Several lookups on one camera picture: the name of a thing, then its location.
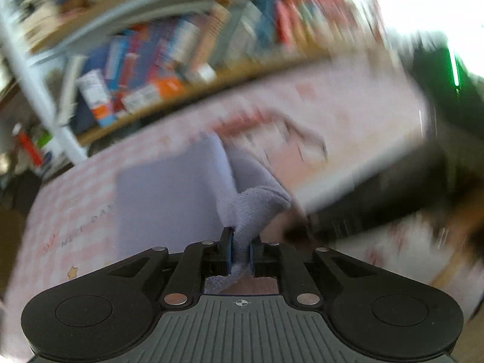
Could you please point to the red tassel ornament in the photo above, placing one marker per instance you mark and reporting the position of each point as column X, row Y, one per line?
column 27, row 144

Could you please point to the white blue orange box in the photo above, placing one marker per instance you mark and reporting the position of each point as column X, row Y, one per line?
column 94, row 90

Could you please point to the row of leaning books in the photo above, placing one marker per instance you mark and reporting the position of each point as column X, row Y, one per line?
column 194, row 40

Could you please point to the pink checkered cartoon tablecloth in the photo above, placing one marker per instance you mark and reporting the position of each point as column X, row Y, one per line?
column 71, row 298

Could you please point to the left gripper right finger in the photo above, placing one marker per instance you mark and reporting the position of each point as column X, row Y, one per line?
column 283, row 263

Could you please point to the purple and mauve sweater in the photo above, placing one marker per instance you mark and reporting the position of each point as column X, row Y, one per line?
column 191, row 197

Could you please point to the white and wood bookshelf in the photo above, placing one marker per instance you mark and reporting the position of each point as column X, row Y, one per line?
column 31, row 31

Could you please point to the white orange flat box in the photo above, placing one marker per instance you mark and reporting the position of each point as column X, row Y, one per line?
column 155, row 91

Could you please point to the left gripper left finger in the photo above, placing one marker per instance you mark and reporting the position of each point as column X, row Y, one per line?
column 189, row 270

